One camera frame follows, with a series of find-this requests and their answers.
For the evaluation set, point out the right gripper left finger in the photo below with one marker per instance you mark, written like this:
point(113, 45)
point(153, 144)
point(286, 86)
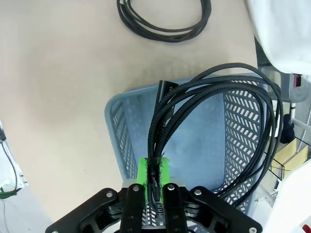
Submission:
point(131, 208)

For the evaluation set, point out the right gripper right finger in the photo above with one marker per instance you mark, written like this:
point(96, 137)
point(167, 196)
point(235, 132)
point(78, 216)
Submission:
point(175, 208)

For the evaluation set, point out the blue plastic lattice basket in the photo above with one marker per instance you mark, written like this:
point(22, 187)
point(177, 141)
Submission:
point(194, 145)

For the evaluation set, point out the small brown cardboard box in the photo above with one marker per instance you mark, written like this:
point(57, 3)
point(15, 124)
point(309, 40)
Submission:
point(289, 155)

